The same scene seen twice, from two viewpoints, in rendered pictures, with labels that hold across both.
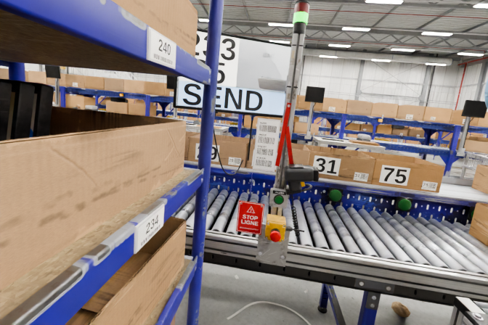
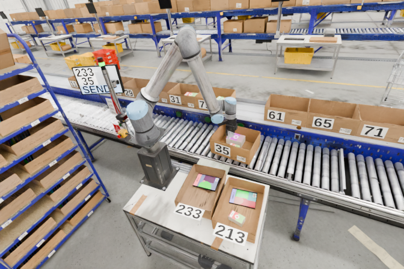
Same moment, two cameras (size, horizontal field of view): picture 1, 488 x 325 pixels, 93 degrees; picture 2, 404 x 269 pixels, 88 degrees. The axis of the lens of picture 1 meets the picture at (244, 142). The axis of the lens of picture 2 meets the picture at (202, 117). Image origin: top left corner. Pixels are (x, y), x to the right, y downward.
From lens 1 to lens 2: 2.00 m
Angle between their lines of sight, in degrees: 33
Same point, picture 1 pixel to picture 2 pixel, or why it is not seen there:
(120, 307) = (50, 152)
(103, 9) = (23, 128)
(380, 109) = not seen: outside the picture
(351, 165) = (185, 99)
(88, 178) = (33, 139)
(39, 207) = (28, 143)
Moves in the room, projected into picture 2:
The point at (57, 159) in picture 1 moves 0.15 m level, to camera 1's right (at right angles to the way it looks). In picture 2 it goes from (28, 139) to (41, 142)
